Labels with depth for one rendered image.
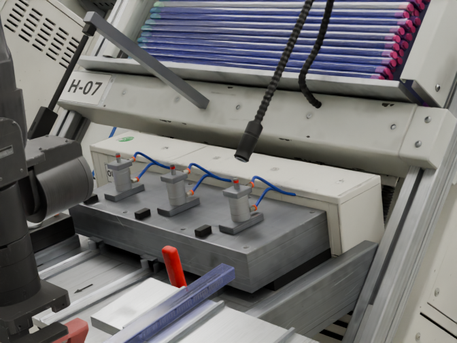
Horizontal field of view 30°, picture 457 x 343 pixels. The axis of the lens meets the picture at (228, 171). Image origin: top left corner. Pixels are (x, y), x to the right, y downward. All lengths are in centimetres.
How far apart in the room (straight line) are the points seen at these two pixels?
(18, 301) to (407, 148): 49
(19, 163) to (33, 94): 164
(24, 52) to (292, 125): 133
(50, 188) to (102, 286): 27
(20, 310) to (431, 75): 54
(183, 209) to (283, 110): 21
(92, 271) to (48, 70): 137
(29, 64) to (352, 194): 150
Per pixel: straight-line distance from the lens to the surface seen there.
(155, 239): 102
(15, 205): 76
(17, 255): 77
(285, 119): 114
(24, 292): 78
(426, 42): 103
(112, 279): 104
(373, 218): 103
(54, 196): 79
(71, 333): 77
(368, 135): 105
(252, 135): 94
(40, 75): 238
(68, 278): 107
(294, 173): 107
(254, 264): 92
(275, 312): 90
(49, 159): 79
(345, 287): 98
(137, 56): 116
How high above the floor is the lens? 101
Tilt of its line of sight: 12 degrees up
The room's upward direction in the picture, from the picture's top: 24 degrees clockwise
